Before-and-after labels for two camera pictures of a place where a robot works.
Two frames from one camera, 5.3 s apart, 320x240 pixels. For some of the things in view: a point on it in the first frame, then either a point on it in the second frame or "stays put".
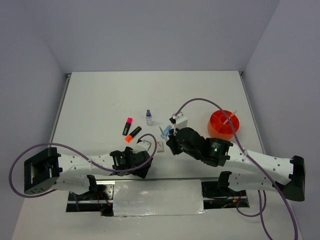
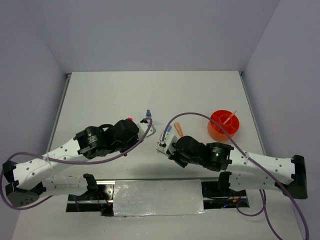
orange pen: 230,117 stays put
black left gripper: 142,172 → 135,139
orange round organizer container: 219,126 stays put
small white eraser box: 160,148 stays put
